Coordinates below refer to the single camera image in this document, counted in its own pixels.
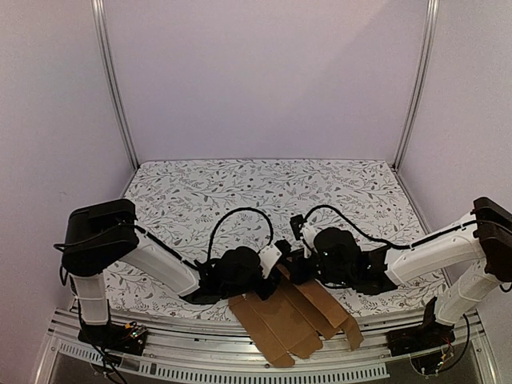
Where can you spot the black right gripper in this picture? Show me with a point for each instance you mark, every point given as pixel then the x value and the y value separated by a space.
pixel 301 270

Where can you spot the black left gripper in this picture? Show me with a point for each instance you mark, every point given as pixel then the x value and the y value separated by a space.
pixel 274 275

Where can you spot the brown cardboard box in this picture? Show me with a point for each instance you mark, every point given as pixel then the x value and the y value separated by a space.
pixel 294 320

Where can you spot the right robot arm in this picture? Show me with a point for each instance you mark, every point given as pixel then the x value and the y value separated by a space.
pixel 481 237

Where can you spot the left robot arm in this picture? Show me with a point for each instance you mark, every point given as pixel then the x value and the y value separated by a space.
pixel 100 235

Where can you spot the floral patterned table mat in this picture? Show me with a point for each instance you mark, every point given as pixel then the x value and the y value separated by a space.
pixel 206 207

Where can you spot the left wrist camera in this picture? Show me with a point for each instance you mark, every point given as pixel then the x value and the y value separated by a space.
pixel 271 254

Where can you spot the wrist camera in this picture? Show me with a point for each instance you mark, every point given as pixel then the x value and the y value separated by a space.
pixel 305 232
pixel 271 254

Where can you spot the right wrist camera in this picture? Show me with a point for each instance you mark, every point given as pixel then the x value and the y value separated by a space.
pixel 305 232

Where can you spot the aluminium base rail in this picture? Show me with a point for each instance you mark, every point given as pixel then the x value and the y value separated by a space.
pixel 182 350

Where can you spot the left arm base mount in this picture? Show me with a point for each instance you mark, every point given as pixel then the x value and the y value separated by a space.
pixel 129 338

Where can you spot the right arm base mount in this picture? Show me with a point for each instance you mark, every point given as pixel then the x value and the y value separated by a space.
pixel 429 334

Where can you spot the right aluminium frame post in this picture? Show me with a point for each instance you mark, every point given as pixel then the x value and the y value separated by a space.
pixel 419 83

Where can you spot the aluminium frame post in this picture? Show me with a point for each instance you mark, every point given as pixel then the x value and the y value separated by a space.
pixel 99 16
pixel 419 83

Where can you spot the left aluminium frame post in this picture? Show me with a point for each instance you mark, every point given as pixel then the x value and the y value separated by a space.
pixel 99 16

